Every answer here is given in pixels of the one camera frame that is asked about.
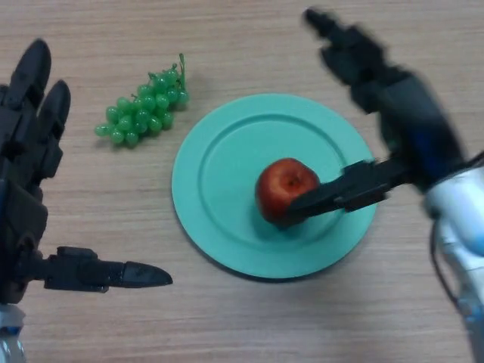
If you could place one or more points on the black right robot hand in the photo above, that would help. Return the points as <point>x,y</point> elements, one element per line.
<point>401,125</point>

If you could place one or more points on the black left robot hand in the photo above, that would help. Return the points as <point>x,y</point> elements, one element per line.
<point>19,196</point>

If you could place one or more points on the red apple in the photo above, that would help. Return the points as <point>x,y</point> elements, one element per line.
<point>281,187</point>

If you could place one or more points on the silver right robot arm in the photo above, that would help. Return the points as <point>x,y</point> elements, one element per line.
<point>459,242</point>

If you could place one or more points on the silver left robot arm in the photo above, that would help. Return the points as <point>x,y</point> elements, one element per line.
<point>9,332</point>

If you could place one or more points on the green plate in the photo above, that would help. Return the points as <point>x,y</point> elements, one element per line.
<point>227,196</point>

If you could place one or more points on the green grape bunch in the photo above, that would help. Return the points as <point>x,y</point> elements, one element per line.
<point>145,113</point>

